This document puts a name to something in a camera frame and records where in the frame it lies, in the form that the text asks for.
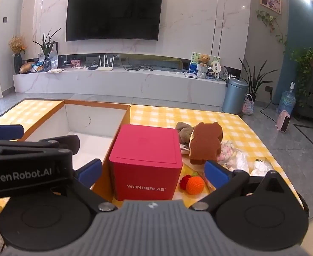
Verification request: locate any green illustrated poster board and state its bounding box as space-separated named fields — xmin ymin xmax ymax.
xmin=189 ymin=52 xmax=221 ymax=73

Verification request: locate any red crochet strawberry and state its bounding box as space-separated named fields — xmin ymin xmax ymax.
xmin=179 ymin=175 xmax=192 ymax=190

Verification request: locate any framed wall picture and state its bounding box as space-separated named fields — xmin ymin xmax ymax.
xmin=260 ymin=0 xmax=282 ymax=15

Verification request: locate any teddy bear figurine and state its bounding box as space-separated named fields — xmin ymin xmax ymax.
xmin=198 ymin=54 xmax=210 ymax=67

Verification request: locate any brown bear sponge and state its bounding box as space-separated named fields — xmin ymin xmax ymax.
xmin=189 ymin=122 xmax=223 ymax=165

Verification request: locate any white marble tv console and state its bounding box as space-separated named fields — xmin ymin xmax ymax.
xmin=13 ymin=68 xmax=227 ymax=107

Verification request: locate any white wifi router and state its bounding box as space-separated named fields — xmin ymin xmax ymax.
xmin=97 ymin=54 xmax=115 ymax=71

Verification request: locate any red Wonderlab box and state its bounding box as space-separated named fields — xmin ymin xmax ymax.
xmin=109 ymin=124 xmax=183 ymax=201

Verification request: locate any round paper fan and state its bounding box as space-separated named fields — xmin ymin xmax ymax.
xmin=211 ymin=61 xmax=221 ymax=79

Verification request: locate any pastel woven basket bag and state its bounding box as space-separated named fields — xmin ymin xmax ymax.
xmin=242 ymin=94 xmax=254 ymax=116

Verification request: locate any blue metal trash can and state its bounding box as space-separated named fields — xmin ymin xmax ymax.
xmin=222 ymin=78 xmax=249 ymax=114

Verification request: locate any green plant in glass vase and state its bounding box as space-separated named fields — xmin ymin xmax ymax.
xmin=34 ymin=28 xmax=61 ymax=72

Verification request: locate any trailing pothos plant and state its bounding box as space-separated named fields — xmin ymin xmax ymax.
xmin=290 ymin=47 xmax=313 ymax=108

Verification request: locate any black wall television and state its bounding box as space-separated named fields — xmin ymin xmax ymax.
xmin=66 ymin=0 xmax=162 ymax=42

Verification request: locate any yellow checkered tablecloth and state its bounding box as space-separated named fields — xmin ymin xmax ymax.
xmin=0 ymin=99 xmax=304 ymax=214

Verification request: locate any blue water jug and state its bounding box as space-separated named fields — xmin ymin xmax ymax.
xmin=276 ymin=82 xmax=296 ymax=115

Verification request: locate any brown plush scrunchie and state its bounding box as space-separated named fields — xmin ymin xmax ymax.
xmin=176 ymin=122 xmax=194 ymax=145

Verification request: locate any pink white crochet pouch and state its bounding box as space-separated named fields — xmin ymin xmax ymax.
xmin=217 ymin=140 xmax=234 ymax=162

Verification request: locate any orange rimmed white bin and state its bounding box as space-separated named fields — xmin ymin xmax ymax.
xmin=19 ymin=100 xmax=130 ymax=202

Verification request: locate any orange crochet fruit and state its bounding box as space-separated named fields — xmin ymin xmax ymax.
xmin=185 ymin=176 xmax=205 ymax=195

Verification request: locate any snake plant in pot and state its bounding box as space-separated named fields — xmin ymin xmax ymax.
xmin=239 ymin=58 xmax=278 ymax=100

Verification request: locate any white plastic bag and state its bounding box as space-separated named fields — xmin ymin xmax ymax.
xmin=224 ymin=150 xmax=274 ymax=177

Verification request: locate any pink space heater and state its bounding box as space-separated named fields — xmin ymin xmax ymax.
xmin=275 ymin=110 xmax=290 ymax=133

